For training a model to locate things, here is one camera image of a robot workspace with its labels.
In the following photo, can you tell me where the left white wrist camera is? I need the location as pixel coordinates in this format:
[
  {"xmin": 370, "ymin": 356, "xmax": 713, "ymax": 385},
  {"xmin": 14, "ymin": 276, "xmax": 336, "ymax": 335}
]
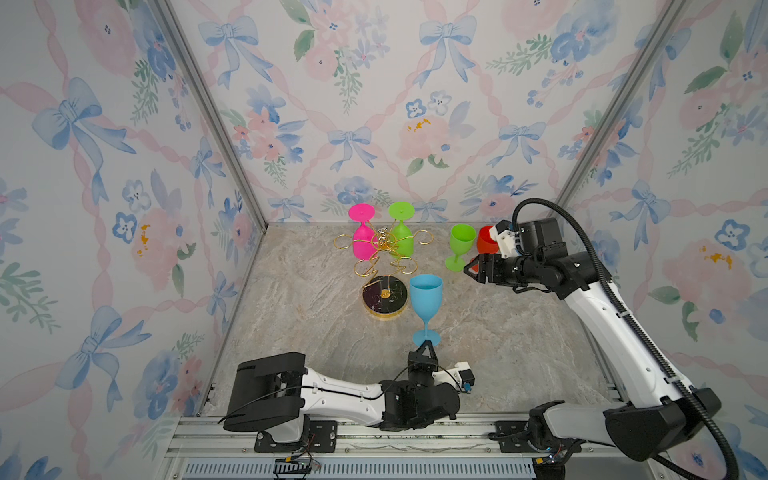
[{"xmin": 432, "ymin": 362, "xmax": 476, "ymax": 394}]

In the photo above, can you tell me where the left aluminium corner post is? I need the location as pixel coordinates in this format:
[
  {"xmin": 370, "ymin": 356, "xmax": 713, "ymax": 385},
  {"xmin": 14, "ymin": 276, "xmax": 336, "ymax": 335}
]
[{"xmin": 148, "ymin": 0, "xmax": 268, "ymax": 234}]

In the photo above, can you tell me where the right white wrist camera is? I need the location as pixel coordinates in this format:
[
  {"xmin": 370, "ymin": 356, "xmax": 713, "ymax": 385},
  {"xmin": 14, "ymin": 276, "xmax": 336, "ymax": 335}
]
[{"xmin": 490, "ymin": 220, "xmax": 519, "ymax": 259}]

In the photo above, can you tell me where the aluminium corner post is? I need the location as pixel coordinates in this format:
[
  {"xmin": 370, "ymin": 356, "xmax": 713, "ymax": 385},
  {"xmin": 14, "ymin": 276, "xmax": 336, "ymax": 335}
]
[
  {"xmin": 555, "ymin": 0, "xmax": 689, "ymax": 208},
  {"xmin": 148, "ymin": 0, "xmax": 268, "ymax": 234}
]

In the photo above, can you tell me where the red wine glass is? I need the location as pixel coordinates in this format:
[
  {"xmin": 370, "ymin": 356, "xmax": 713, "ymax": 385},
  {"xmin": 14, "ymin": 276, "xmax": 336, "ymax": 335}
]
[{"xmin": 476, "ymin": 225, "xmax": 499, "ymax": 254}]

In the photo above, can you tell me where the pink wine glass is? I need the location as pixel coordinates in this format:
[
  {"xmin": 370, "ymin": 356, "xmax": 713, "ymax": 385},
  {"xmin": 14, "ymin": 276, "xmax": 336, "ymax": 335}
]
[{"xmin": 348, "ymin": 203, "xmax": 377, "ymax": 261}]

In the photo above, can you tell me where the right aluminium corner post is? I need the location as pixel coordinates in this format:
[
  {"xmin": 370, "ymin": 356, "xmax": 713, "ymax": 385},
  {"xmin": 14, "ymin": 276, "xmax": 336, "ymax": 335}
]
[{"xmin": 555, "ymin": 0, "xmax": 689, "ymax": 208}]

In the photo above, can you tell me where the gold wire wine glass rack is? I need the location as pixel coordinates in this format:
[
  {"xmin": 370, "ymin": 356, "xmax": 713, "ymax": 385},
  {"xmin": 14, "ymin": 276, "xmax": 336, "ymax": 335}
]
[{"xmin": 333, "ymin": 227, "xmax": 419, "ymax": 319}]

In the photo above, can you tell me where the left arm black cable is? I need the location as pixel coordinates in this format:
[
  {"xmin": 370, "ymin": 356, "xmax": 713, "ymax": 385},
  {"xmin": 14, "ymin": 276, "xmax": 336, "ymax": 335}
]
[{"xmin": 217, "ymin": 362, "xmax": 445, "ymax": 424}]

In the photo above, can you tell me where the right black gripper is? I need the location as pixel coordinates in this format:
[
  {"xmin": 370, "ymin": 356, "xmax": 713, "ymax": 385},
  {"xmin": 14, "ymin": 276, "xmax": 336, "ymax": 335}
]
[{"xmin": 462, "ymin": 254, "xmax": 540, "ymax": 287}]

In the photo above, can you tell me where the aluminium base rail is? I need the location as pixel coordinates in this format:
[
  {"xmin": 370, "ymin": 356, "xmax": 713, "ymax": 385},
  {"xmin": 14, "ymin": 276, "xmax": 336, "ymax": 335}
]
[{"xmin": 155, "ymin": 413, "xmax": 675, "ymax": 479}]

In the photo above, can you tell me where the black corrugated cable conduit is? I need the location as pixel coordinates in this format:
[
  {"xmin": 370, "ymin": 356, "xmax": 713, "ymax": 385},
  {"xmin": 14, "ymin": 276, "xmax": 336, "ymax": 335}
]
[{"xmin": 511, "ymin": 197, "xmax": 740, "ymax": 480}]

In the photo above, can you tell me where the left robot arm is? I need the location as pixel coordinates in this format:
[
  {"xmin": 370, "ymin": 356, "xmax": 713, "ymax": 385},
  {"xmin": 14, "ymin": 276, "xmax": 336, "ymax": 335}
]
[{"xmin": 219, "ymin": 341, "xmax": 475, "ymax": 446}]

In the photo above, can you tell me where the teal blue wine glass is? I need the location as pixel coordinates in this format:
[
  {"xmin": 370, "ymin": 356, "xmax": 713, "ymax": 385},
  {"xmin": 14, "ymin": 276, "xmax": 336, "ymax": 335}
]
[{"xmin": 410, "ymin": 274, "xmax": 444, "ymax": 347}]

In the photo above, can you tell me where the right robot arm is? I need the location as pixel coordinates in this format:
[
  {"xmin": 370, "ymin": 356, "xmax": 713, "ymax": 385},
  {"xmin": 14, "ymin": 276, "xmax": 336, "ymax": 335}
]
[{"xmin": 463, "ymin": 218, "xmax": 721, "ymax": 461}]

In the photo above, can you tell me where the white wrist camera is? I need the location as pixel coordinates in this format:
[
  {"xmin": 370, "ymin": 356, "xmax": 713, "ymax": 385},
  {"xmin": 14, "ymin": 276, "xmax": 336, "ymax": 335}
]
[
  {"xmin": 490, "ymin": 220, "xmax": 519, "ymax": 259},
  {"xmin": 432, "ymin": 362, "xmax": 476, "ymax": 394}
]

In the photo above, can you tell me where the green wine glass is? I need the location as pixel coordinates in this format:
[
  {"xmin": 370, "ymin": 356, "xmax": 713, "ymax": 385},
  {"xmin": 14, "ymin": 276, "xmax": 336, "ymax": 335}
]
[
  {"xmin": 445, "ymin": 224, "xmax": 477, "ymax": 272},
  {"xmin": 388, "ymin": 201, "xmax": 415, "ymax": 258}
]

